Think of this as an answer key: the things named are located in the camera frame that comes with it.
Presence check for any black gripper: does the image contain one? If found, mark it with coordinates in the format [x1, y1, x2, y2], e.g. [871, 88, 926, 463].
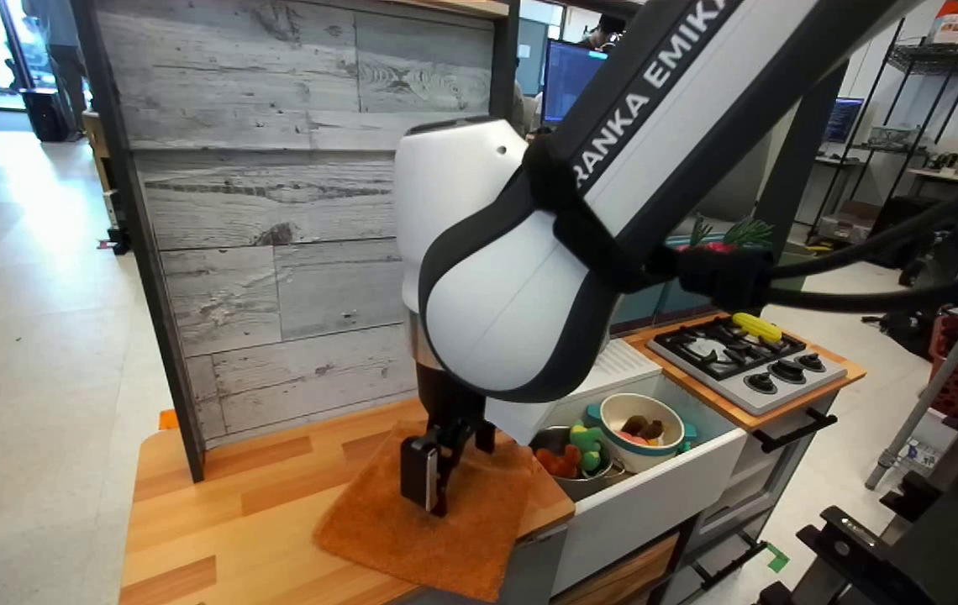
[397, 354, 501, 522]

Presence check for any orange plush toy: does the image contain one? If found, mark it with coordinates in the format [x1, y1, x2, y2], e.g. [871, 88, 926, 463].
[534, 443, 586, 480]

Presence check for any yellow-green toy fruit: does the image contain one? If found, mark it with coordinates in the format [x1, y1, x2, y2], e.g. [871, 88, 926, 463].
[562, 419, 609, 479]

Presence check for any grey toy stove top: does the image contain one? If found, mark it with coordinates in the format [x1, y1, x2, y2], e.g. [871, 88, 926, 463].
[646, 316, 851, 417]

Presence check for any stainless steel bowl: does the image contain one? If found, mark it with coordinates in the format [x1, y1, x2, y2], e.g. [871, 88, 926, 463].
[523, 428, 629, 501]

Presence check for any green bowl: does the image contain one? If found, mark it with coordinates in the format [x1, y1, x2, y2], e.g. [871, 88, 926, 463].
[586, 391, 702, 473]

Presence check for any white toy sink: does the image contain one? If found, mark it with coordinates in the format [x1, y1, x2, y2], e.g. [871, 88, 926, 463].
[486, 335, 750, 600]

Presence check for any teal planter box with plants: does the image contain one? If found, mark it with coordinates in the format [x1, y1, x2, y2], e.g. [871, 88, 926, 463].
[609, 215, 776, 331]

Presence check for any yellow corn toy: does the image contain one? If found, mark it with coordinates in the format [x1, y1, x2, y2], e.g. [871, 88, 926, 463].
[730, 312, 787, 350]

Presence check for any computer monitor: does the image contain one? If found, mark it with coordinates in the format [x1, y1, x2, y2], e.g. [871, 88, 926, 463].
[537, 36, 614, 127]

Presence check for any black cart base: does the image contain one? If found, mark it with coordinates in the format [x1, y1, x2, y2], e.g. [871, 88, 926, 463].
[756, 439, 958, 605]

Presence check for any grey metal stand leg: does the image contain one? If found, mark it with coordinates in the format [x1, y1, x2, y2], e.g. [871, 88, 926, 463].
[865, 304, 958, 493]

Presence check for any black metal shelving rack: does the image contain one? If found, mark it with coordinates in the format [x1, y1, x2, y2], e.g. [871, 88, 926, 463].
[806, 15, 958, 244]

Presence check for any black oven door handle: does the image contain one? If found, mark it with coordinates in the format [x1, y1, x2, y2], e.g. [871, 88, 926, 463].
[750, 408, 841, 453]

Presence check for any black metal frame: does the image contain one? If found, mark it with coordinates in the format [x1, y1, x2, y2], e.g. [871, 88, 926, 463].
[64, 0, 851, 485]

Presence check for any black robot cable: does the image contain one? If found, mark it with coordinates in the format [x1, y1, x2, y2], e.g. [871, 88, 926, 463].
[656, 156, 958, 316]

